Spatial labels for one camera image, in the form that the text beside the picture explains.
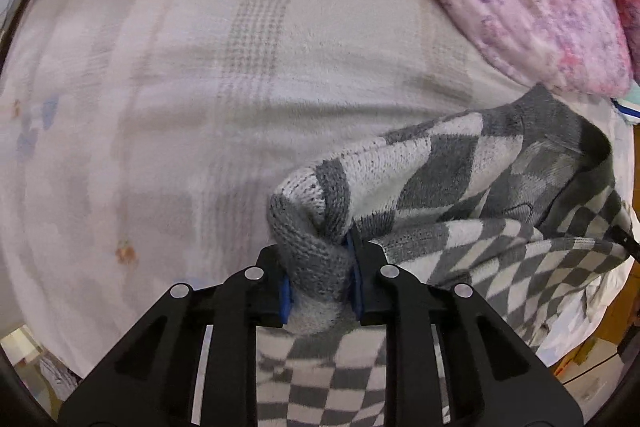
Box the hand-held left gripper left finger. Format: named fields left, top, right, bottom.
left=57, top=246, right=292, bottom=427

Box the grey white checkered cardigan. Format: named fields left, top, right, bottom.
left=255, top=82, right=640, bottom=427

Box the printed bed sheet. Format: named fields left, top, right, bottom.
left=0, top=0, right=626, bottom=383

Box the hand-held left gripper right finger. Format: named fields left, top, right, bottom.
left=346, top=227, right=586, bottom=427

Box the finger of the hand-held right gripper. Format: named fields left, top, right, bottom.
left=617, top=227, right=640, bottom=265

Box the teal striped pillow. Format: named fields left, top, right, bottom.
left=611, top=84, right=640, bottom=125

